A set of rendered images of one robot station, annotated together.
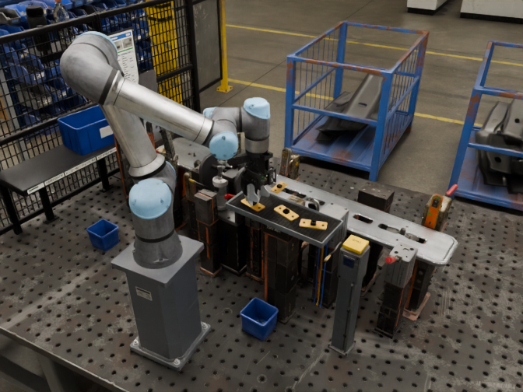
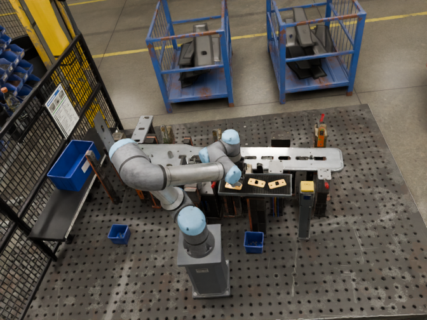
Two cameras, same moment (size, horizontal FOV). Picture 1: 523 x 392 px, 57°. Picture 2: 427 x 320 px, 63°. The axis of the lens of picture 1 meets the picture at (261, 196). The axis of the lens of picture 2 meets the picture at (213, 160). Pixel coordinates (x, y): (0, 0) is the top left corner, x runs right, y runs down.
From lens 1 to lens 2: 0.73 m
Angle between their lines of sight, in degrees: 19
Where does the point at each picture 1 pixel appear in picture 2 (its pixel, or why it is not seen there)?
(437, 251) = (335, 162)
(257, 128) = (236, 149)
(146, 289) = (204, 268)
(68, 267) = (111, 266)
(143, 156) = (173, 197)
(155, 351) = (210, 293)
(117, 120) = not seen: hidden behind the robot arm
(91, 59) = (147, 168)
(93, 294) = (142, 276)
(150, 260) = (203, 253)
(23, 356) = not seen: outside the picture
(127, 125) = not seen: hidden behind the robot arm
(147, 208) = (197, 228)
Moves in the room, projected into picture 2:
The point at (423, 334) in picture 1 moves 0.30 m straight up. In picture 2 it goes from (338, 206) to (344, 174)
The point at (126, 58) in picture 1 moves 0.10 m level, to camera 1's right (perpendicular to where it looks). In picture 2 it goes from (65, 105) to (80, 100)
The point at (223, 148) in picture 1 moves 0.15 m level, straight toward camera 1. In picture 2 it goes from (235, 177) to (257, 201)
